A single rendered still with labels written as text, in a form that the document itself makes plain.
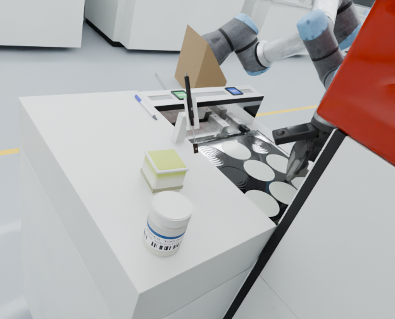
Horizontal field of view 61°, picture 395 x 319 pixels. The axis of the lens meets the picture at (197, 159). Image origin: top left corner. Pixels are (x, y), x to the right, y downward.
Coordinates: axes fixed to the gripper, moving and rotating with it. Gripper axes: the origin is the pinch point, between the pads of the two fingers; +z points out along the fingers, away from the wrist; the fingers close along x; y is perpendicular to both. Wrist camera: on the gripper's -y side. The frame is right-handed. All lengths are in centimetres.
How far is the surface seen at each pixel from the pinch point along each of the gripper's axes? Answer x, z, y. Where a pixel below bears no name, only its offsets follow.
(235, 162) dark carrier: 3.8, 1.4, -15.4
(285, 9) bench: 465, 14, 140
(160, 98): 24.0, -4.2, -40.6
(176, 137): -2.6, -6.9, -35.9
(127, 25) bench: 323, 60, -77
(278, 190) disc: -5.9, 1.4, -3.9
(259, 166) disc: 4.8, 1.4, -7.2
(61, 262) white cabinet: -24, 22, -58
